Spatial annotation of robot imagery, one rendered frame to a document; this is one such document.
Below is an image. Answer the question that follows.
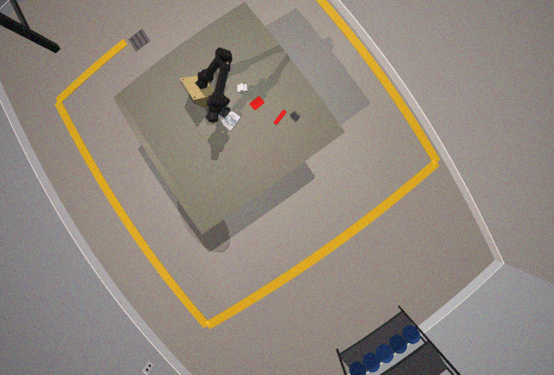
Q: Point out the red flat rectangular plate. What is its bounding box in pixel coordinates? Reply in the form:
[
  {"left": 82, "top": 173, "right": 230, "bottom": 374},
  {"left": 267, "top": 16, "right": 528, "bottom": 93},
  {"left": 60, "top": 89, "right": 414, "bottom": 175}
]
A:
[{"left": 249, "top": 96, "right": 264, "bottom": 110}]

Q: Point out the red flat bar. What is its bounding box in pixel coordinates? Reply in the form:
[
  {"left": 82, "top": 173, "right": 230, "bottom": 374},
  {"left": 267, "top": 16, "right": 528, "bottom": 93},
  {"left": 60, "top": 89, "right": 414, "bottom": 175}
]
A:
[{"left": 274, "top": 110, "right": 287, "bottom": 125}]

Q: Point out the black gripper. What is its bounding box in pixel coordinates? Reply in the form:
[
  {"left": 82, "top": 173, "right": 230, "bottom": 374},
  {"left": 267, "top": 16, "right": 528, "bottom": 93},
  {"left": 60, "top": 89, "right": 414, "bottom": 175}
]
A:
[{"left": 206, "top": 96, "right": 230, "bottom": 120}]

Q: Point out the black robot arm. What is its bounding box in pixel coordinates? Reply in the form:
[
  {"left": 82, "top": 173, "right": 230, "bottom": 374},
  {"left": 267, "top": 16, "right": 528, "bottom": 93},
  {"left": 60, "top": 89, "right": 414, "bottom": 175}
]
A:
[{"left": 195, "top": 47, "right": 232, "bottom": 122}]

